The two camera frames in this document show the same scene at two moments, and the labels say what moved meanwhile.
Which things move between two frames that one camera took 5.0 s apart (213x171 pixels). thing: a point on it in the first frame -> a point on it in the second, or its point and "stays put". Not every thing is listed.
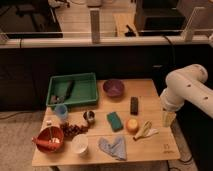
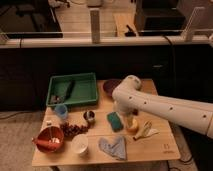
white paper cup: (79, 143) stays put
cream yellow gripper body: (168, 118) -> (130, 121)
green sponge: (115, 121) stays put
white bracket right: (188, 29) stays put
